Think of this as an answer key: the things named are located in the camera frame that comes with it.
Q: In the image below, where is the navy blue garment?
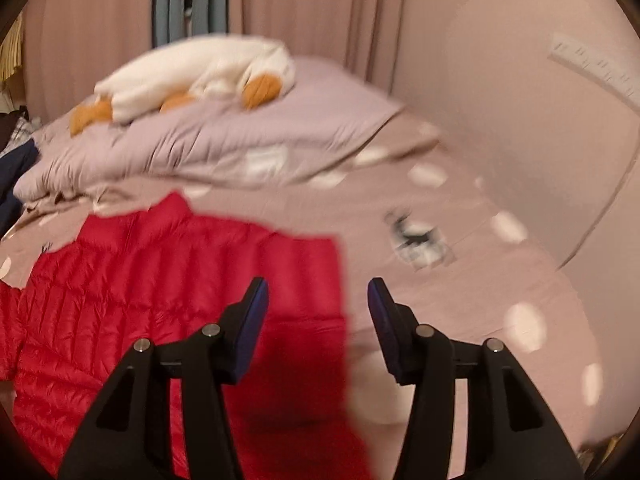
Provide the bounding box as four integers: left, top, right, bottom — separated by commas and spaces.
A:
0, 137, 41, 236

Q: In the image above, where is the pink curtain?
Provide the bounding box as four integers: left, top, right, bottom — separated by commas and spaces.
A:
22, 0, 157, 126
227, 0, 401, 96

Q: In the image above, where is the white goose plush toy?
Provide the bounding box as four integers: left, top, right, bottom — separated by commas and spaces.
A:
69, 36, 296, 137

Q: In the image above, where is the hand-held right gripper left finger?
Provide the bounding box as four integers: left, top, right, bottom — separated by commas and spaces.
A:
57, 277, 270, 480

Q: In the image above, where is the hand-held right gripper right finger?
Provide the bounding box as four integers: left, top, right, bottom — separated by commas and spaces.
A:
367, 277, 586, 480

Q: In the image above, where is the blue curtain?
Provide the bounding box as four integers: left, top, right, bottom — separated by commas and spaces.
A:
152, 0, 231, 48

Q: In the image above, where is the pink polka dot bedsheet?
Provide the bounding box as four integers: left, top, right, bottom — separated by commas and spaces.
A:
0, 110, 603, 480

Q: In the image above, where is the lilac quilt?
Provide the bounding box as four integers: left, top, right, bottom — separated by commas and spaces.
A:
12, 56, 406, 201

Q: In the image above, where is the white wall power strip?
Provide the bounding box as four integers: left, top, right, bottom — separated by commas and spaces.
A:
547, 34, 640, 106

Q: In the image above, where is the white power cable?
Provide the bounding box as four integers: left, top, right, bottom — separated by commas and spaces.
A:
562, 100, 640, 268

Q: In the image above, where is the yellow hanging cloth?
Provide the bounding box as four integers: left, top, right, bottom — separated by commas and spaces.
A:
0, 12, 26, 86

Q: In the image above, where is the plaid cloth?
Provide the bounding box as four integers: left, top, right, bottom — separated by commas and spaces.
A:
0, 115, 36, 153

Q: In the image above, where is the red down jacket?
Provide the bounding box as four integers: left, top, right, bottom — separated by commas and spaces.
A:
0, 191, 371, 480

